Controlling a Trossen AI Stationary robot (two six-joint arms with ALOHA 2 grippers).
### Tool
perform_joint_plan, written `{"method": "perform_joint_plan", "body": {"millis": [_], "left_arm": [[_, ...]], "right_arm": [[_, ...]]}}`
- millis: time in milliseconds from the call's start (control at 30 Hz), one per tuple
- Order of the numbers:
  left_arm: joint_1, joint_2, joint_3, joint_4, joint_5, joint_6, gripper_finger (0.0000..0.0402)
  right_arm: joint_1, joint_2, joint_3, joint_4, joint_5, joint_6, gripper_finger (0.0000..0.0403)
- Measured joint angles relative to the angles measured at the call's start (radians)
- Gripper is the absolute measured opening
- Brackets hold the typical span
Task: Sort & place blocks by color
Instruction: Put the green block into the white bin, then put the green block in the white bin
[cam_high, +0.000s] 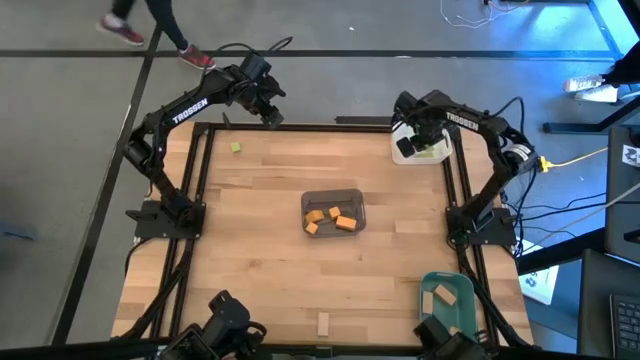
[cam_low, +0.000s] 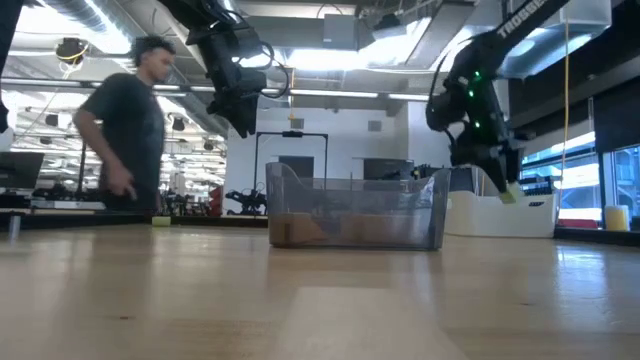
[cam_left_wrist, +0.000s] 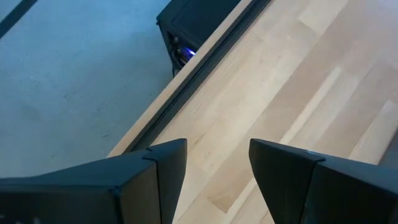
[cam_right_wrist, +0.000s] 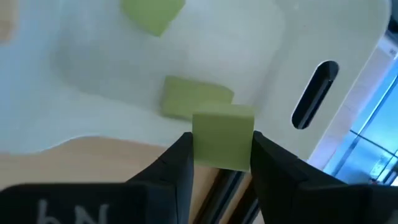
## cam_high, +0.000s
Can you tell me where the beige floor cable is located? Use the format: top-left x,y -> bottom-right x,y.
519,180 -> 640,254

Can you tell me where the yellow power cable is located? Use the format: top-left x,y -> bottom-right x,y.
547,147 -> 610,169

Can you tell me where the dark laptop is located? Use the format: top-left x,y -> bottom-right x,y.
577,248 -> 640,360

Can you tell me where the white paper sign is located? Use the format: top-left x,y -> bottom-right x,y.
518,239 -> 560,306

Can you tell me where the black front beam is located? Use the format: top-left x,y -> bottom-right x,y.
0,338 -> 640,360

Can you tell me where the person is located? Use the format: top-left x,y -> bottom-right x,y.
96,0 -> 217,71
563,49 -> 640,105

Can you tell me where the black right camera cable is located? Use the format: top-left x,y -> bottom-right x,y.
492,96 -> 525,131

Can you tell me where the black aluminium table frame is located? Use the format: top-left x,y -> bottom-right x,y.
149,121 -> 501,351

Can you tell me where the dark grey computer case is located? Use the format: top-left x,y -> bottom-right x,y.
603,124 -> 640,264

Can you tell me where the black diagonal beam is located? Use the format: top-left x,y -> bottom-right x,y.
517,227 -> 607,275

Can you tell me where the grey transparent plastic bin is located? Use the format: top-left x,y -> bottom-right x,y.
300,188 -> 368,239

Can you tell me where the black camera cable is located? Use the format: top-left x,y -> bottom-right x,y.
492,96 -> 525,131
202,35 -> 295,71

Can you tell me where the white floor cable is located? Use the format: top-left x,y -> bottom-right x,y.
439,0 -> 531,30

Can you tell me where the black floor stand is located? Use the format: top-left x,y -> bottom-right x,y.
542,97 -> 640,135

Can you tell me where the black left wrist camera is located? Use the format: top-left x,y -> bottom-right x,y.
240,51 -> 274,80

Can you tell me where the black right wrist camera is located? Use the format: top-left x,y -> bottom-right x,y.
396,136 -> 417,159

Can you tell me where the white plastic bin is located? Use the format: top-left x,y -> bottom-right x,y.
390,122 -> 454,166

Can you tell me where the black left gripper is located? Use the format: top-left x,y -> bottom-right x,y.
240,74 -> 288,129

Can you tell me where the green plastic bin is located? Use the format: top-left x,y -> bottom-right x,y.
418,271 -> 480,351

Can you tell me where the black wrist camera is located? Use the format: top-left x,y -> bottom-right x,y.
396,136 -> 417,159
240,51 -> 274,80

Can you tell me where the black cable bundle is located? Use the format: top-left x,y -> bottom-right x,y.
119,238 -> 196,341
457,244 -> 534,350

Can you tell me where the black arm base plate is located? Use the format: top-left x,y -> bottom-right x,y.
446,205 -> 517,247
125,199 -> 207,240

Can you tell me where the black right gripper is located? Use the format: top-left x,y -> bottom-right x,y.
394,90 -> 450,152

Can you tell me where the black left camera cable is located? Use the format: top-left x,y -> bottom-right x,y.
202,35 -> 295,71

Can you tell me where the black floor cable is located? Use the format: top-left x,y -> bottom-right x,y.
497,167 -> 609,239

